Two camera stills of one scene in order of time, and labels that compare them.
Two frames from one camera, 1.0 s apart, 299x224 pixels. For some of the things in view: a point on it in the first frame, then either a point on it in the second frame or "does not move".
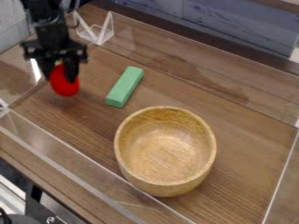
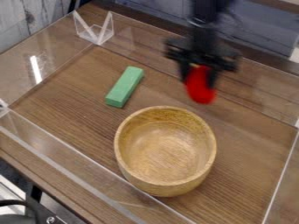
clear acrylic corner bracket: [98, 35] does not move
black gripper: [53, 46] to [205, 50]
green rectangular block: [125, 87] does not move
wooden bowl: [165, 148] does not move
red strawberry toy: [61, 81] to [201, 92]
